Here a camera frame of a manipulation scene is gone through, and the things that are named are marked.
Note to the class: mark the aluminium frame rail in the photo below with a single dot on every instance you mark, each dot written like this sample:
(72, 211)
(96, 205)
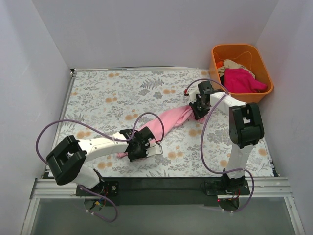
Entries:
(164, 206)

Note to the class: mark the floral patterned table mat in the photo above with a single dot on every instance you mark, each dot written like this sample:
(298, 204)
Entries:
(110, 101)

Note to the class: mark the magenta t shirt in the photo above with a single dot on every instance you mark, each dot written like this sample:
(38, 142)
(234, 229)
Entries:
(241, 81)

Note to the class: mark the beige garment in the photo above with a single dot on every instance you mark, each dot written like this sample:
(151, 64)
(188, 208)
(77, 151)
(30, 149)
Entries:
(229, 64)

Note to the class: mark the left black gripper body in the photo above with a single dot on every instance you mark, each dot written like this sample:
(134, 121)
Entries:
(138, 150)

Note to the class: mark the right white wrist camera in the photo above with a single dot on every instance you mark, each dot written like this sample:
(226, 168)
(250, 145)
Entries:
(192, 94)

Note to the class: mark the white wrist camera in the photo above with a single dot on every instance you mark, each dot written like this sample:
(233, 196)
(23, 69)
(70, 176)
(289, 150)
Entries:
(156, 149)
(192, 94)

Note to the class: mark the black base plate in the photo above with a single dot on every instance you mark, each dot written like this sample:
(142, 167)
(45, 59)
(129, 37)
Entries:
(168, 190)

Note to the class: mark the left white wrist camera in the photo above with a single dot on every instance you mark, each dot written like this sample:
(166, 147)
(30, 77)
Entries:
(156, 149)

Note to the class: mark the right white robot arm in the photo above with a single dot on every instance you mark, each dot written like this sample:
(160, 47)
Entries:
(245, 131)

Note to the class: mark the orange plastic bin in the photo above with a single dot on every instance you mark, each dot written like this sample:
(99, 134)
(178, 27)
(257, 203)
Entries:
(247, 56)

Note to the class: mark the light pink t shirt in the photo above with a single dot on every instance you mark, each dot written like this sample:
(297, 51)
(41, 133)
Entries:
(172, 118)

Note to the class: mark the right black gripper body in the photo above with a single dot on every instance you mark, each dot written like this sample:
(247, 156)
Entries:
(198, 110)

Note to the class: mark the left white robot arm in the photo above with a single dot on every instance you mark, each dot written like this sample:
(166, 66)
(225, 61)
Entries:
(67, 160)

